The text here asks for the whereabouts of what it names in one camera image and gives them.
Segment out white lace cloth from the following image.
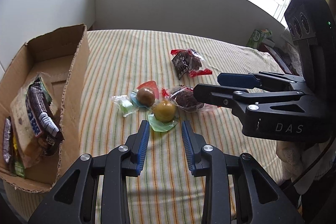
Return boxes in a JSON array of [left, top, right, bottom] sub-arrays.
[[280, 34, 303, 77]]

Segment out brown ball snack red wrapper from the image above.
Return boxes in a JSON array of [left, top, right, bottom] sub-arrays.
[[130, 80, 159, 109]]

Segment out brown cardboard box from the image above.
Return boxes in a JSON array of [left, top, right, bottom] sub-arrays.
[[1, 24, 89, 193]]

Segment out small green candy clear wrapper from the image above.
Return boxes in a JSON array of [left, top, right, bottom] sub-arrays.
[[112, 95, 138, 118]]

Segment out packaged bread slices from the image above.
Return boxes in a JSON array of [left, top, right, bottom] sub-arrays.
[[10, 72, 60, 168]]

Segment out snickers bar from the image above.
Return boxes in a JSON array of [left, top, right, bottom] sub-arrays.
[[3, 117, 13, 165], [25, 76, 64, 156]]

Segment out yellow ball snack green wrapper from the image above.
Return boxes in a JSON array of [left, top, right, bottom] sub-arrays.
[[147, 100, 178, 132]]

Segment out red dried meat snack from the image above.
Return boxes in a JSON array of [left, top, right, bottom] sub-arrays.
[[170, 48, 213, 80]]

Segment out clear dried plum snack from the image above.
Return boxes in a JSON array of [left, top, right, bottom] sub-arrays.
[[161, 85, 217, 113]]

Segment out dark red wooden cabinet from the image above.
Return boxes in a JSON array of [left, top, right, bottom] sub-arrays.
[[258, 43, 293, 75]]

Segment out gloved right hand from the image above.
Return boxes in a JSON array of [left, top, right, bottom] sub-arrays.
[[276, 141, 335, 194]]

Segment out yellow candy wrapper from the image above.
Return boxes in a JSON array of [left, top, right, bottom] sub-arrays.
[[13, 134, 19, 160]]

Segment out black cable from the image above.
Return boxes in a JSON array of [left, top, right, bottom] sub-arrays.
[[279, 134, 336, 192]]

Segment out striped yellow table cloth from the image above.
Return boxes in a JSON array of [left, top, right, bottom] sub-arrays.
[[2, 30, 284, 223]]

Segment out green carton box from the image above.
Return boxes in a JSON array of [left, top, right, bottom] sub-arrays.
[[246, 28, 272, 49]]

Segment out green snack packet in box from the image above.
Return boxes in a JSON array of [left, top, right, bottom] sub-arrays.
[[14, 160, 25, 178]]

